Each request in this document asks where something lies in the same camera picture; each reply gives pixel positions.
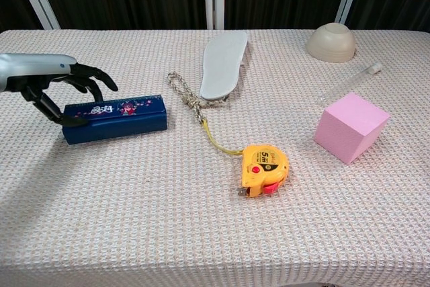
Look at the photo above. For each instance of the beige bowl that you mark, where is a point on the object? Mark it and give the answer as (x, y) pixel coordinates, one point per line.
(331, 45)

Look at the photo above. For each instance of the white woven tablecloth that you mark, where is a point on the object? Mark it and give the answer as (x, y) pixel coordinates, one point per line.
(100, 216)

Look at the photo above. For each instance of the blue glasses case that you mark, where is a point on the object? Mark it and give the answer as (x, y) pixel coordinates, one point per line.
(127, 125)

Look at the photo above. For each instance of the white shoe insole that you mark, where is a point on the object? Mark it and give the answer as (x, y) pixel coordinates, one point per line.
(221, 65)

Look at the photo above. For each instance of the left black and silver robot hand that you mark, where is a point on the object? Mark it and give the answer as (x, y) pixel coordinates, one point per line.
(37, 65)

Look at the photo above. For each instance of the yellow tape measure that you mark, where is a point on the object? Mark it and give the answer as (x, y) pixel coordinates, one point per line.
(265, 169)

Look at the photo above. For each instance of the clear plastic test tube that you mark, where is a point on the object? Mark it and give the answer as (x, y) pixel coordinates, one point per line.
(349, 82)

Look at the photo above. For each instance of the pink foam cube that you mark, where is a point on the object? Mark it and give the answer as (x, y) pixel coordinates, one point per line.
(349, 129)

